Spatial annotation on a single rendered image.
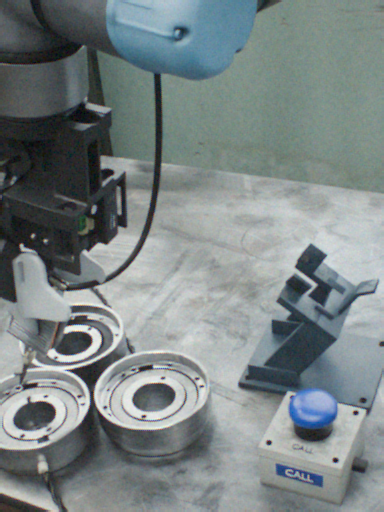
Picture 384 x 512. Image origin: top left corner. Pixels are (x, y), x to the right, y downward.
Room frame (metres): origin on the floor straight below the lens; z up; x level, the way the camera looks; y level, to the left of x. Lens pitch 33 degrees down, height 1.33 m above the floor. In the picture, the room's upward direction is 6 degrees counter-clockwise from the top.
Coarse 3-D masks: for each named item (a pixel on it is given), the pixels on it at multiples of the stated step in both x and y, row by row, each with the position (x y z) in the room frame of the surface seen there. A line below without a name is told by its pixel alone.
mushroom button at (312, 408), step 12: (300, 396) 0.48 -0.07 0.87; (312, 396) 0.48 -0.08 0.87; (324, 396) 0.48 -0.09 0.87; (288, 408) 0.47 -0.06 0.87; (300, 408) 0.47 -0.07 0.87; (312, 408) 0.46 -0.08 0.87; (324, 408) 0.46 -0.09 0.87; (336, 408) 0.46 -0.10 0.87; (300, 420) 0.46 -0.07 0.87; (312, 420) 0.45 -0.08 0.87; (324, 420) 0.45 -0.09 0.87
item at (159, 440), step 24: (120, 360) 0.59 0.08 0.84; (144, 360) 0.60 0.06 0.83; (168, 360) 0.59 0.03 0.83; (192, 360) 0.58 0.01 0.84; (96, 384) 0.56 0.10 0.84; (144, 384) 0.57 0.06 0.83; (168, 384) 0.56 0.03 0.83; (96, 408) 0.53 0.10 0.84; (144, 408) 0.56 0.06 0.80; (168, 408) 0.53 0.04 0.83; (120, 432) 0.50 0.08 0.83; (144, 432) 0.50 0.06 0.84; (168, 432) 0.50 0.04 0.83; (192, 432) 0.51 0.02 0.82
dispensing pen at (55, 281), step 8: (48, 272) 0.55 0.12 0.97; (48, 280) 0.55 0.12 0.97; (56, 280) 0.54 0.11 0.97; (64, 280) 0.54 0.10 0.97; (56, 288) 0.55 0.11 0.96; (64, 288) 0.54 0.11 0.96; (64, 328) 0.56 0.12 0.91; (56, 336) 0.55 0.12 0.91; (56, 344) 0.56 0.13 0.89; (24, 352) 0.57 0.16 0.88; (32, 352) 0.57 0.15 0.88; (24, 360) 0.57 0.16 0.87; (32, 360) 0.57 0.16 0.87; (24, 368) 0.58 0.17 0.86; (24, 376) 0.58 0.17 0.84
